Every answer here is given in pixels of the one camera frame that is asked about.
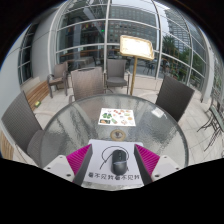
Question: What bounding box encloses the white picture menu card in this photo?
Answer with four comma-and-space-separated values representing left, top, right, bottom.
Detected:
97, 107, 137, 127

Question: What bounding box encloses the dark grey wicker chair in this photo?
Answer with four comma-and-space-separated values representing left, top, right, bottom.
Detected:
0, 90, 51, 168
154, 74, 196, 123

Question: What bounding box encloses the black computer mouse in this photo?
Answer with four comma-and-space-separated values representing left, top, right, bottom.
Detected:
110, 149, 129, 176

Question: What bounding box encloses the gold menu stand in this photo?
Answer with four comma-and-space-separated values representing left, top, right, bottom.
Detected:
119, 34, 155, 96

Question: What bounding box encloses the grey wicker armchair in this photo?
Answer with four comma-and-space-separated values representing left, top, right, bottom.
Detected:
104, 58, 132, 94
46, 61, 69, 99

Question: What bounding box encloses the white printed mouse pad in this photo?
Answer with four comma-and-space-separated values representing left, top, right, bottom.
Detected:
81, 138, 145, 188

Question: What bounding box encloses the dark metal patio table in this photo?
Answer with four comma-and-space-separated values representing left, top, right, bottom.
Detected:
197, 99, 224, 153

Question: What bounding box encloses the wooden slatted bench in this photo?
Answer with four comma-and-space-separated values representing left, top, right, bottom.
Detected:
0, 130, 16, 161
21, 79, 51, 111

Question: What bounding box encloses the round gold table hub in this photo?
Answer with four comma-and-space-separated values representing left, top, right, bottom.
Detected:
110, 129, 127, 141

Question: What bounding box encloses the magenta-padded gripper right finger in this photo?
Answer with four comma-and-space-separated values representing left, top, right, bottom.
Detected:
133, 143, 181, 186

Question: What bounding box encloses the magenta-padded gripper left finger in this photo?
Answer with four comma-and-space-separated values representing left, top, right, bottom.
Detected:
42, 143, 94, 187

